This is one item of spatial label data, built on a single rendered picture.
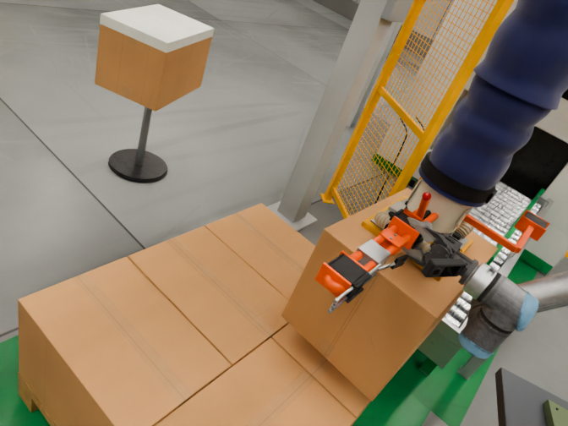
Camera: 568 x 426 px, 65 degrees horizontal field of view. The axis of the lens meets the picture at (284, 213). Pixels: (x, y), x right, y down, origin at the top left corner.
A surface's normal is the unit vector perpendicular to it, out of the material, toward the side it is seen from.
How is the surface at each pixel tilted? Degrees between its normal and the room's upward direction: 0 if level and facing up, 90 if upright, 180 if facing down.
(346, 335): 89
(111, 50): 90
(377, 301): 89
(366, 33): 90
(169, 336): 0
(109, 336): 0
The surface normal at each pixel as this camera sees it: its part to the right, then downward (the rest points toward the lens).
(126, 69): -0.28, 0.47
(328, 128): -0.61, 0.27
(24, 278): 0.32, -0.77
